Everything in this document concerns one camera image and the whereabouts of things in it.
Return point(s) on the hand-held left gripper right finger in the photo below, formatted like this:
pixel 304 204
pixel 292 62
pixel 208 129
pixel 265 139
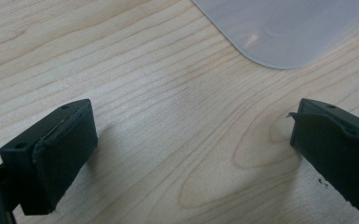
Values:
pixel 338 149

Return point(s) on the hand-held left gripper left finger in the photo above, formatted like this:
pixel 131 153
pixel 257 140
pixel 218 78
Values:
pixel 56 158

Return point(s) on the translucent white plastic mat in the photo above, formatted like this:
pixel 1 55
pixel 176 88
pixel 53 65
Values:
pixel 289 31

